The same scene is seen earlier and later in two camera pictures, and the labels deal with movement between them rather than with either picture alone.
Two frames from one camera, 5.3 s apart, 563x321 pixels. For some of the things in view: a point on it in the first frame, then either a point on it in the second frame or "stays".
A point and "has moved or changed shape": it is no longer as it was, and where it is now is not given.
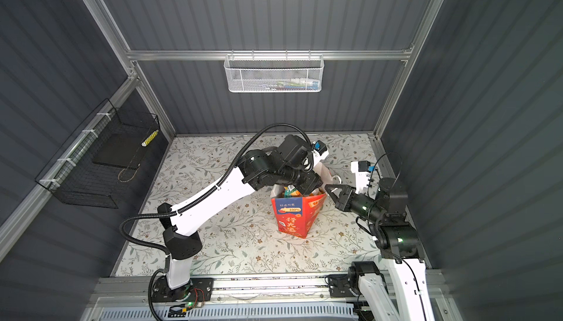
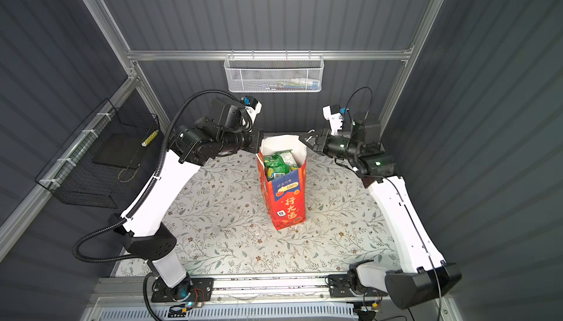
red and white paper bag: x=295 y=215 has moved or changed shape
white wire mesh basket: x=274 y=73 stays
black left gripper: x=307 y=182 → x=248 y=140
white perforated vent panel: x=333 y=311 stays
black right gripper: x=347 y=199 → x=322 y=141
